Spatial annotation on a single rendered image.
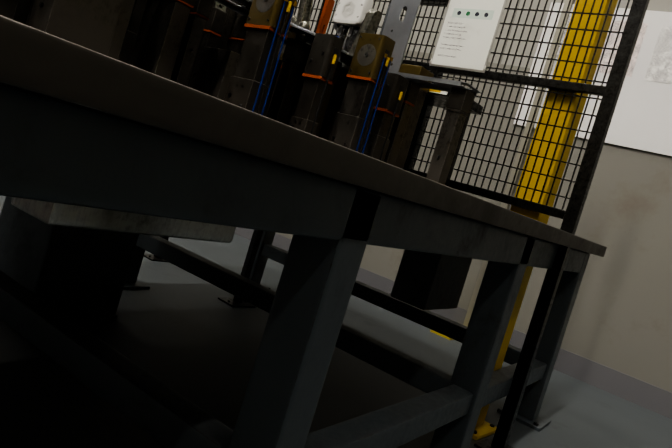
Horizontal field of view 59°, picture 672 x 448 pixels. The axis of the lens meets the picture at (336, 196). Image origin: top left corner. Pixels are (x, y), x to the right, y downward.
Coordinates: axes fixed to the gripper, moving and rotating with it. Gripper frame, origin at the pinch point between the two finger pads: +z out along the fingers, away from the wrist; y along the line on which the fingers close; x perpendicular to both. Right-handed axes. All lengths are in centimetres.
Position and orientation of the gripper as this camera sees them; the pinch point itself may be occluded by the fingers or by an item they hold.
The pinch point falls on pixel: (344, 44)
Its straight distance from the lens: 178.6
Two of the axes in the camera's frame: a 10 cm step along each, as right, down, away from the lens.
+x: 6.0, 1.5, 7.8
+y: 7.4, 2.6, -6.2
